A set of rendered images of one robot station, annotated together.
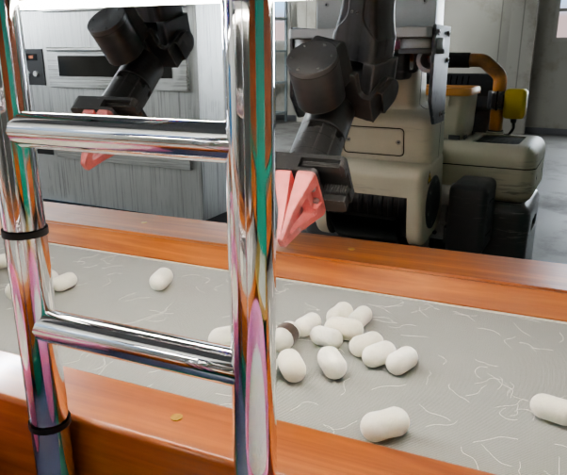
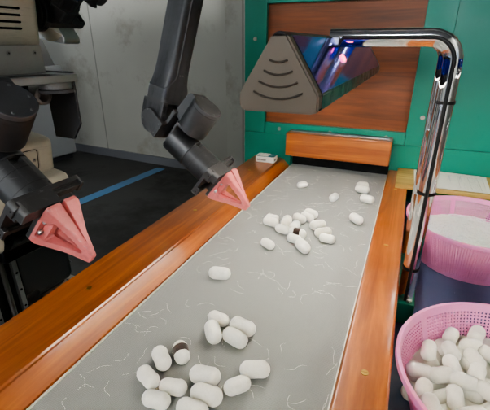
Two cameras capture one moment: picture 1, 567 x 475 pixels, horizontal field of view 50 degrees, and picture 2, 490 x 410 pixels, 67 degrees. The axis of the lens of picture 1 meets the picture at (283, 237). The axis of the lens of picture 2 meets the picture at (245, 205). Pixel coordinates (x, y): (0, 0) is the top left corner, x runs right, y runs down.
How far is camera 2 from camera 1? 0.91 m
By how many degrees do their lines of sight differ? 83
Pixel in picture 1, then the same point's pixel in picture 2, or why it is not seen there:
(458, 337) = (281, 206)
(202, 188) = not seen: outside the picture
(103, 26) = (25, 108)
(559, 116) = not seen: outside the picture
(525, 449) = (350, 206)
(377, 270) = (225, 207)
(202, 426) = (387, 240)
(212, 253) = (176, 255)
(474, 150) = not seen: hidden behind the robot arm
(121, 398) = (381, 257)
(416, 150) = (47, 161)
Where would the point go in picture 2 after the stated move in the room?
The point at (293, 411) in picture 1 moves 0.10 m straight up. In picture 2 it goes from (348, 236) to (353, 190)
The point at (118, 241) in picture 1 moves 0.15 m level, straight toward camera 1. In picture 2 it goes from (120, 304) to (221, 288)
